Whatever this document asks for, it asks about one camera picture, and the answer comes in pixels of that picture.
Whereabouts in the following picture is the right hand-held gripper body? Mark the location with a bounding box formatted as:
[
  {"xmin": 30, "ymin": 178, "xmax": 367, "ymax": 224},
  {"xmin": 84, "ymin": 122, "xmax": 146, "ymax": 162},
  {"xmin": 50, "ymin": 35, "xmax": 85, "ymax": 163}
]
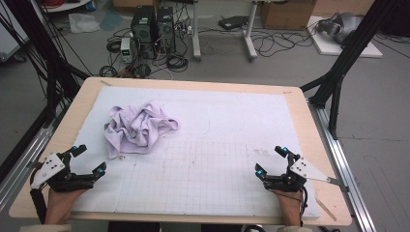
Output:
[{"xmin": 262, "ymin": 154, "xmax": 332, "ymax": 193}]

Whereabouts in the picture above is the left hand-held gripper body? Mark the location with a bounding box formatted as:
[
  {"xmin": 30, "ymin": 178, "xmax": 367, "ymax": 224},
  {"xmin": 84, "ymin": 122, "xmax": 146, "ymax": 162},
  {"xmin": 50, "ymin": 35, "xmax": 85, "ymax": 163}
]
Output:
[{"xmin": 29, "ymin": 151, "xmax": 96, "ymax": 193}]

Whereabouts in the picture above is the pink towel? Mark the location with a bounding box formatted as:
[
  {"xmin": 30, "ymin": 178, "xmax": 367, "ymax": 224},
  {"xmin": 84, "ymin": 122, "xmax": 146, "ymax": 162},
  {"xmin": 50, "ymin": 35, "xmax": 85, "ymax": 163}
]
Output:
[{"xmin": 103, "ymin": 100, "xmax": 179, "ymax": 160}]

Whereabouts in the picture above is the person's left hand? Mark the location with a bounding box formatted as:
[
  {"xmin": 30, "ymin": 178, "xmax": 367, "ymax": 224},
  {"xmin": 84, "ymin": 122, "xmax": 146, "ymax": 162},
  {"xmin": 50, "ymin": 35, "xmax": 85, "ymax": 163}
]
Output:
[{"xmin": 44, "ymin": 188, "xmax": 88, "ymax": 225}]

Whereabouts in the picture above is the person's right hand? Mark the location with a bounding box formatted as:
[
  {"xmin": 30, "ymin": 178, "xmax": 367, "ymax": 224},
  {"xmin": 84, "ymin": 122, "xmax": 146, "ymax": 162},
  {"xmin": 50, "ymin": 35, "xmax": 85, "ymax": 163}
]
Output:
[{"xmin": 277, "ymin": 189, "xmax": 304, "ymax": 226}]

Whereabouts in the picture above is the white grid mat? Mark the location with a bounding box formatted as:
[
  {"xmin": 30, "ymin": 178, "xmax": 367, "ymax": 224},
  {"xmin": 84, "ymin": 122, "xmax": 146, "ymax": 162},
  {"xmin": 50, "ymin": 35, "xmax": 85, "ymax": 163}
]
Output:
[{"xmin": 71, "ymin": 85, "xmax": 322, "ymax": 220}]

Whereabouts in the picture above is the white power supply unit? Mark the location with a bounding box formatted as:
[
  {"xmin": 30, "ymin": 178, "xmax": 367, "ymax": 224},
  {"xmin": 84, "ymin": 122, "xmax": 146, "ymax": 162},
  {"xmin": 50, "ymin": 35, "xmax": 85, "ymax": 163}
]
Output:
[{"xmin": 120, "ymin": 37, "xmax": 133, "ymax": 64}]

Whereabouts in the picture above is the white floor board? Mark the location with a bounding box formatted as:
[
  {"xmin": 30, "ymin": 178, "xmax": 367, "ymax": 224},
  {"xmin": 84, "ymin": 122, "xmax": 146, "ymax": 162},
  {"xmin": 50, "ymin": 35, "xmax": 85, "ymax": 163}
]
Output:
[{"xmin": 306, "ymin": 15, "xmax": 384, "ymax": 59}]

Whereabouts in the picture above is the white table leg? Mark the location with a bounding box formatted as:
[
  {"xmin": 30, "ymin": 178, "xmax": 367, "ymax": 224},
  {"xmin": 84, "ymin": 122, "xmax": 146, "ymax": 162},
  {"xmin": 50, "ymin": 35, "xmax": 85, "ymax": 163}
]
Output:
[
  {"xmin": 243, "ymin": 0, "xmax": 259, "ymax": 61},
  {"xmin": 191, "ymin": 0, "xmax": 202, "ymax": 62}
]

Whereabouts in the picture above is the white plastic bag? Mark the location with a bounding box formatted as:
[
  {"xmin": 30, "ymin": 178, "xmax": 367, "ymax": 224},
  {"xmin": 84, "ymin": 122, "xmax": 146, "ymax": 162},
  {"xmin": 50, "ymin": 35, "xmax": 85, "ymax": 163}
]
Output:
[{"xmin": 68, "ymin": 13, "xmax": 102, "ymax": 34}]

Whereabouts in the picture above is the grey cabinet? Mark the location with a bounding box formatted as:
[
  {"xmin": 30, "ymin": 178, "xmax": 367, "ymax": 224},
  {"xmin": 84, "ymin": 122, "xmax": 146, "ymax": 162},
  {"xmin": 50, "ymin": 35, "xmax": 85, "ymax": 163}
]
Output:
[{"xmin": 0, "ymin": 0, "xmax": 31, "ymax": 63}]

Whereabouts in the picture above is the blue sheet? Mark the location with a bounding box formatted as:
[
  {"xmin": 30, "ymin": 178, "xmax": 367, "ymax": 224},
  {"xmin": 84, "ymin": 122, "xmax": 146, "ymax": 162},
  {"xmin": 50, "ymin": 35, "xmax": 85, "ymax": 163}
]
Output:
[{"xmin": 99, "ymin": 11, "xmax": 124, "ymax": 32}]

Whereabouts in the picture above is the brown cardboard box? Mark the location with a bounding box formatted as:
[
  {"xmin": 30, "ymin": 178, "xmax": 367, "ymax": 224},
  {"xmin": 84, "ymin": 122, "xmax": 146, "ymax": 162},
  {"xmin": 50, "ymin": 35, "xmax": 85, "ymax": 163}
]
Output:
[{"xmin": 259, "ymin": 0, "xmax": 317, "ymax": 31}]

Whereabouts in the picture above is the black computer tower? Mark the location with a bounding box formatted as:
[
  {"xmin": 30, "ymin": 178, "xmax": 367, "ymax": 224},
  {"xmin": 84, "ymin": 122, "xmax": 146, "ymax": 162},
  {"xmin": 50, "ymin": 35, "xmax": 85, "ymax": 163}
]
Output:
[
  {"xmin": 156, "ymin": 6, "xmax": 177, "ymax": 54},
  {"xmin": 130, "ymin": 5, "xmax": 158, "ymax": 60}
]

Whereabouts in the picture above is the grey helmet-shaped device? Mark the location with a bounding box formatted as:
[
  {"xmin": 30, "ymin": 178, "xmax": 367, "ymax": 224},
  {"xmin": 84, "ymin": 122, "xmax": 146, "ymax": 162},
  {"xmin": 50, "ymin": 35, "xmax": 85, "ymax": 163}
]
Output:
[{"xmin": 316, "ymin": 12, "xmax": 363, "ymax": 44}]

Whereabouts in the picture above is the black flat device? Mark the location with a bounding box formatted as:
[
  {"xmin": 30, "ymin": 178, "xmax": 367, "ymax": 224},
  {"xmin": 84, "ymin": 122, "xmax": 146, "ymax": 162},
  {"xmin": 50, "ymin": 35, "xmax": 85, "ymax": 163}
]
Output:
[{"xmin": 218, "ymin": 14, "xmax": 249, "ymax": 31}]

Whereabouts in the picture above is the grey metal bracket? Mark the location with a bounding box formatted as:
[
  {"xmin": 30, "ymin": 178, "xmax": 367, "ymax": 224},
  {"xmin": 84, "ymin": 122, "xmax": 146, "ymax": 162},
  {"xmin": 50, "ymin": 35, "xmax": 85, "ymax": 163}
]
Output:
[
  {"xmin": 27, "ymin": 159, "xmax": 43, "ymax": 171},
  {"xmin": 328, "ymin": 176, "xmax": 350, "ymax": 193}
]

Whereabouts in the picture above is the aluminium rail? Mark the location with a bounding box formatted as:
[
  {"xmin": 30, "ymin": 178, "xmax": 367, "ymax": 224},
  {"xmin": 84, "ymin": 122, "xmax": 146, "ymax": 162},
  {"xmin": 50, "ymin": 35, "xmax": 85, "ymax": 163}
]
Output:
[
  {"xmin": 308, "ymin": 102, "xmax": 377, "ymax": 232},
  {"xmin": 0, "ymin": 127, "xmax": 54, "ymax": 212}
]

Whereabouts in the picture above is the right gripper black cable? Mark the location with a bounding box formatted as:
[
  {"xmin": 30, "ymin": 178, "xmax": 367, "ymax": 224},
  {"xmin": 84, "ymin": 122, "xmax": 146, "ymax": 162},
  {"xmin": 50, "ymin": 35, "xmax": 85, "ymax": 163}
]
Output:
[{"xmin": 270, "ymin": 188, "xmax": 308, "ymax": 226}]

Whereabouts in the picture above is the black frame stand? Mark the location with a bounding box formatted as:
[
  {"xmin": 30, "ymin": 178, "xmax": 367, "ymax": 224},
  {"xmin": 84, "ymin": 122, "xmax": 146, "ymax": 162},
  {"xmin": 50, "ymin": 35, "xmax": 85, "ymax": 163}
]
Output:
[
  {"xmin": 299, "ymin": 0, "xmax": 404, "ymax": 140},
  {"xmin": 0, "ymin": 0, "xmax": 92, "ymax": 130}
]

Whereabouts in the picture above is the coiled black cable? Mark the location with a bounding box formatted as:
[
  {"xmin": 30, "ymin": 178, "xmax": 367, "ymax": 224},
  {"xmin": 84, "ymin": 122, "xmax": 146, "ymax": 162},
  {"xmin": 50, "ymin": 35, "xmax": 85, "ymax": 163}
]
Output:
[
  {"xmin": 165, "ymin": 54, "xmax": 190, "ymax": 73},
  {"xmin": 133, "ymin": 63, "xmax": 152, "ymax": 79}
]

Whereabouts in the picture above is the tangle of floor cables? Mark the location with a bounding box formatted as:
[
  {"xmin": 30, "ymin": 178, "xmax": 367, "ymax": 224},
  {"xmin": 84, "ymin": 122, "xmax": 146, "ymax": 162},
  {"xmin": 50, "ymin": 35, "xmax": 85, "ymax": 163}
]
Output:
[{"xmin": 250, "ymin": 28, "xmax": 318, "ymax": 58}]

